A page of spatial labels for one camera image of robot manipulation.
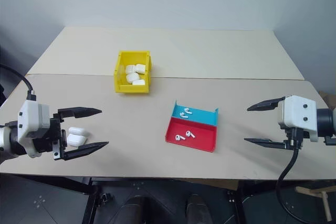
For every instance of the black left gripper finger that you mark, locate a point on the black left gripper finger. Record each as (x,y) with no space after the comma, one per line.
(89,149)
(84,111)

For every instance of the light wooden stand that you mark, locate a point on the light wooden stand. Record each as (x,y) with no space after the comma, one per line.
(324,197)

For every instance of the yellow plastic bin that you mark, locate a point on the yellow plastic bin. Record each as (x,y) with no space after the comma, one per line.
(119,82)

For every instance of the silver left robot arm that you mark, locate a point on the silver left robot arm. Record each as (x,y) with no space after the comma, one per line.
(6,140)

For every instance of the blue shallow tray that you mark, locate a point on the blue shallow tray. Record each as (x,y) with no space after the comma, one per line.
(199,115)

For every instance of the red shallow tray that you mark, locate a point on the red shallow tray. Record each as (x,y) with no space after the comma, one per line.
(202,137)

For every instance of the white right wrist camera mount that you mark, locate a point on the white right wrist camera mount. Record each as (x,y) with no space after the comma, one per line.
(299,113)

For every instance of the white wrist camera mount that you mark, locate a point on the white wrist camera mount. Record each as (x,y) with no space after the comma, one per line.
(30,119)
(299,113)

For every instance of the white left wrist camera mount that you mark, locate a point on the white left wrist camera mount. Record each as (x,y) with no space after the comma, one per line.
(30,119)

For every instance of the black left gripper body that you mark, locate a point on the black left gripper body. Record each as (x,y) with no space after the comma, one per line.
(52,140)

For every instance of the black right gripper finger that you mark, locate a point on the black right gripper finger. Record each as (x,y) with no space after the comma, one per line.
(267,104)
(265,142)

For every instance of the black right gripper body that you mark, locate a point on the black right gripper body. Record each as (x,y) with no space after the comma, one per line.
(291,137)

